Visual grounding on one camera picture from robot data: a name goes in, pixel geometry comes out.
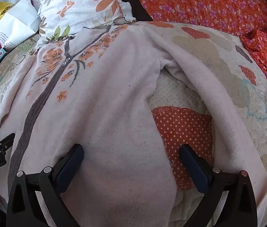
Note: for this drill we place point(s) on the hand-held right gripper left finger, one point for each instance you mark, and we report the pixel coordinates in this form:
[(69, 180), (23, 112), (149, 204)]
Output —
[(70, 167)]

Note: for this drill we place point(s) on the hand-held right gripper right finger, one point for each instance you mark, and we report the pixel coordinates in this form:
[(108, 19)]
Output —
[(192, 167)]

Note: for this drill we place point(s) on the pink sweater with tree print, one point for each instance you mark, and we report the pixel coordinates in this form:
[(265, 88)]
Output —
[(112, 111)]

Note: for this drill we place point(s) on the cream heart-patterned quilt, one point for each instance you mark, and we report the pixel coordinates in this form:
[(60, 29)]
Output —
[(183, 127)]

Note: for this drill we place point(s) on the white paper bag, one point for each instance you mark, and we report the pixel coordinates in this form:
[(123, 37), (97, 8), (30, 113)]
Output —
[(17, 26)]

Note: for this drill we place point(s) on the white floral pillow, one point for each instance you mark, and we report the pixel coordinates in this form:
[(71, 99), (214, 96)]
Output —
[(81, 4)]

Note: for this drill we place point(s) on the orange floral bed sheet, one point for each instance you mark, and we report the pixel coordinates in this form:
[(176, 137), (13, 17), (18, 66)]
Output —
[(206, 0)]

